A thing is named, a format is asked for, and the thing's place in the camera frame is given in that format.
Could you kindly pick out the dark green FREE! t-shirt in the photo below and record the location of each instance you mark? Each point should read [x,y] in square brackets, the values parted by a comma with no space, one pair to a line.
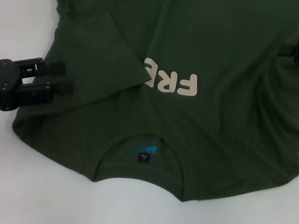
[201,69]

